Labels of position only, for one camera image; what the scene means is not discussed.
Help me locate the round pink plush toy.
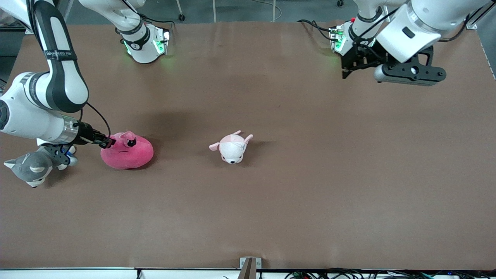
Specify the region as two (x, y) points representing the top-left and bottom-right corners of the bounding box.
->
(100, 131), (154, 170)

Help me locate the grey white plush husky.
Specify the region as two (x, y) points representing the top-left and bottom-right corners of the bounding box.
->
(3, 144), (78, 188)

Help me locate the white pink plush puppy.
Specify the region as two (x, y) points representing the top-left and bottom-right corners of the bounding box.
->
(209, 131), (253, 164)

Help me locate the brown table cover sheet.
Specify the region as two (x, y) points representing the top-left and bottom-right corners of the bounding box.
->
(0, 21), (496, 270)

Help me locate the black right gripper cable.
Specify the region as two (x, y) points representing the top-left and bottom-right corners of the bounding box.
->
(79, 102), (112, 140)

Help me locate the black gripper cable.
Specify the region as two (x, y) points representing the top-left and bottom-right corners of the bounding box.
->
(79, 102), (112, 140)
(351, 8), (401, 51)

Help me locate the black left arm base cable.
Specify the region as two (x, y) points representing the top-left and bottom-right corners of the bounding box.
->
(298, 19), (334, 42)

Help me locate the black arm base cable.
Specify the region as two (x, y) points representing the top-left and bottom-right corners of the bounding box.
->
(116, 0), (175, 37)
(298, 19), (334, 42)

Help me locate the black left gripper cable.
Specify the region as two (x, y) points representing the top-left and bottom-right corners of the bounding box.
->
(351, 8), (401, 51)

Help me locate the aluminium frame profile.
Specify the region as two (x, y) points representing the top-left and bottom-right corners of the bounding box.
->
(464, 4), (496, 30)

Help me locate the black right arm base cable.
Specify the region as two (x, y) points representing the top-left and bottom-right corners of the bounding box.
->
(116, 0), (175, 37)

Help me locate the white table front rail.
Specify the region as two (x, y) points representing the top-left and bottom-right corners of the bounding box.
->
(0, 267), (496, 279)

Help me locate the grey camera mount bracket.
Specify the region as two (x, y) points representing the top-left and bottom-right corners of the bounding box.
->
(240, 257), (262, 279)

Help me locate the black cable bundle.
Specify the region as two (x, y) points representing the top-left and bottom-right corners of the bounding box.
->
(285, 267), (496, 279)

